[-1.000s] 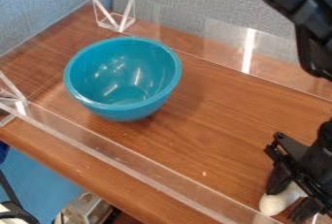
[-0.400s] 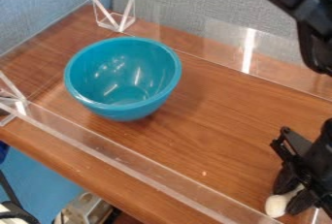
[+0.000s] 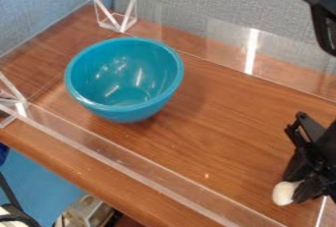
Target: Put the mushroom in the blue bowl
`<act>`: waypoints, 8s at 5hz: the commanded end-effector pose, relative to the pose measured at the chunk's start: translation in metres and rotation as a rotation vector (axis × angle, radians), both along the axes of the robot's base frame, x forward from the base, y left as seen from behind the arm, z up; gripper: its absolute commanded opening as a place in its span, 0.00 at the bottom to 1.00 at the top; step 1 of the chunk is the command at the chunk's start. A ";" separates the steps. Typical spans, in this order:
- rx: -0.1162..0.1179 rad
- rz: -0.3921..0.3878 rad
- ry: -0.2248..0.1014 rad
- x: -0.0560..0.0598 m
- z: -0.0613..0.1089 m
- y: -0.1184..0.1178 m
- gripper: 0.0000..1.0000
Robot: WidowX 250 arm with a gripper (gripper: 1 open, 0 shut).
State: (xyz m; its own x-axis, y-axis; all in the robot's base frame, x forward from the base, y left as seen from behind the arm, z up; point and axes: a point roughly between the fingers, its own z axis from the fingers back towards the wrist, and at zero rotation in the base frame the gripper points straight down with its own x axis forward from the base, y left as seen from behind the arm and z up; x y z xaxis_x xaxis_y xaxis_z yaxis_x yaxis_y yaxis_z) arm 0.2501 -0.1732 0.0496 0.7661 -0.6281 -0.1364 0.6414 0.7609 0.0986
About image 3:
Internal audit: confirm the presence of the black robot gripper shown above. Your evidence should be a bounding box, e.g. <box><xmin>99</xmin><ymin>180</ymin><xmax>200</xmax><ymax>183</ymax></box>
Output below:
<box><xmin>283</xmin><ymin>112</ymin><xmax>336</xmax><ymax>203</ymax></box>

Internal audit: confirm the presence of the white toy mushroom brown cap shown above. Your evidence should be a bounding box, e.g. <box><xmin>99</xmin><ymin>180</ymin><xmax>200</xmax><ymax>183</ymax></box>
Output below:
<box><xmin>272</xmin><ymin>181</ymin><xmax>300</xmax><ymax>206</ymax></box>

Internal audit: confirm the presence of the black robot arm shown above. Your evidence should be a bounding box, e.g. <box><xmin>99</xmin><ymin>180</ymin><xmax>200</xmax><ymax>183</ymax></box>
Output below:
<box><xmin>283</xmin><ymin>0</ymin><xmax>336</xmax><ymax>203</ymax></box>

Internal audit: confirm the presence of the blue plastic bowl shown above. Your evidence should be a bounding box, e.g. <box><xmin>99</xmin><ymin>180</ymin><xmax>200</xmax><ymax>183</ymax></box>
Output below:
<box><xmin>64</xmin><ymin>37</ymin><xmax>184</xmax><ymax>123</ymax></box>

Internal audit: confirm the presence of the clear acrylic front barrier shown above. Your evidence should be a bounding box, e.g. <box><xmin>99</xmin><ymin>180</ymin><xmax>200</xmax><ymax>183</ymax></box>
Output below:
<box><xmin>0</xmin><ymin>103</ymin><xmax>287</xmax><ymax>227</ymax></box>

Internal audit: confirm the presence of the clear acrylic barrier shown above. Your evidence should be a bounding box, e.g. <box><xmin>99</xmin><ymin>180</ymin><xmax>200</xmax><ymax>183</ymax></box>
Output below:
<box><xmin>0</xmin><ymin>103</ymin><xmax>287</xmax><ymax>227</ymax></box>
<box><xmin>127</xmin><ymin>8</ymin><xmax>336</xmax><ymax>102</ymax></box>

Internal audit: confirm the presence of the clear acrylic back barrier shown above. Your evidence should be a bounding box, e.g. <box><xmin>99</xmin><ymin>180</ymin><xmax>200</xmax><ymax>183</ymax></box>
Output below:
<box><xmin>127</xmin><ymin>8</ymin><xmax>336</xmax><ymax>102</ymax></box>

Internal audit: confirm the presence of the white power strip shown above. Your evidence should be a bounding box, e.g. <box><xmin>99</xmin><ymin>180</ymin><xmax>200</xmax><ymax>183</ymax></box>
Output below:
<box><xmin>53</xmin><ymin>195</ymin><xmax>115</xmax><ymax>227</ymax></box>

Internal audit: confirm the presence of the clear acrylic corner bracket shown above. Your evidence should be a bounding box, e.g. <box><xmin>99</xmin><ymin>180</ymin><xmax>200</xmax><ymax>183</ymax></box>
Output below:
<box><xmin>93</xmin><ymin>0</ymin><xmax>137</xmax><ymax>33</ymax></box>

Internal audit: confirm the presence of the clear acrylic left bracket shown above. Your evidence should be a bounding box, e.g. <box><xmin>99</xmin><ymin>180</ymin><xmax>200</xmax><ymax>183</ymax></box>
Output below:
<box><xmin>0</xmin><ymin>72</ymin><xmax>29</xmax><ymax>129</ymax></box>

